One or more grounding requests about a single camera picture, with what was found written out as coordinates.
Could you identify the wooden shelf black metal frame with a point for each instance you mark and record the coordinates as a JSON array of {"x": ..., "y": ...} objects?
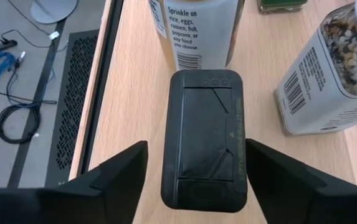
[{"x": 134, "y": 93}]

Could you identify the black metal table frame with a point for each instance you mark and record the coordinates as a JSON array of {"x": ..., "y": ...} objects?
[{"x": 103, "y": 62}]

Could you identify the small white tag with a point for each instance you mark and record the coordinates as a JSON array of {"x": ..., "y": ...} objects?
[{"x": 53, "y": 35}]

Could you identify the bagel seasoning jar white lid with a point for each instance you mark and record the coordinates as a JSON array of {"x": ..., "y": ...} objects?
[{"x": 327, "y": 87}]

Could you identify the oregano jar green lid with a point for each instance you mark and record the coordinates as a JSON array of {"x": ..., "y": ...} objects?
[{"x": 282, "y": 6}]

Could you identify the black floor vent grate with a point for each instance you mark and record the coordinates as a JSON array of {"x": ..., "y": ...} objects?
[{"x": 72, "y": 109}]

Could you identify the black square spice tin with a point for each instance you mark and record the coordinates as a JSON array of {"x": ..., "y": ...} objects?
[{"x": 204, "y": 140}]

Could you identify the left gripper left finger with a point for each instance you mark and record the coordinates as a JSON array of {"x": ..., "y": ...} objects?
[{"x": 88, "y": 193}]

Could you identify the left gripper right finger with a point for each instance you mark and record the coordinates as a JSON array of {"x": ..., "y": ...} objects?
[{"x": 290, "y": 193}]

